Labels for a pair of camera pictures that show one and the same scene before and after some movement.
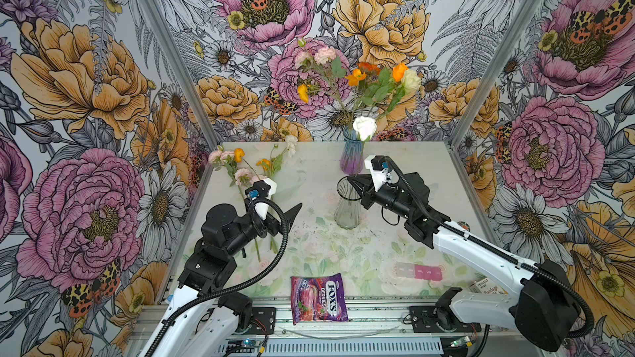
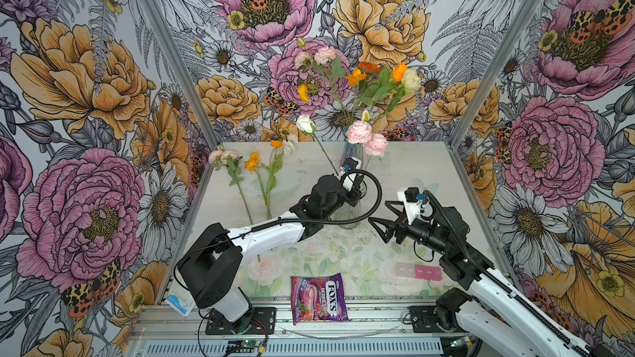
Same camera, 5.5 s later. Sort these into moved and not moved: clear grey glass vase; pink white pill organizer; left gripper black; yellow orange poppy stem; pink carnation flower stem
Moved: left gripper black
Not moved: yellow orange poppy stem; pink white pill organizer; pink carnation flower stem; clear grey glass vase
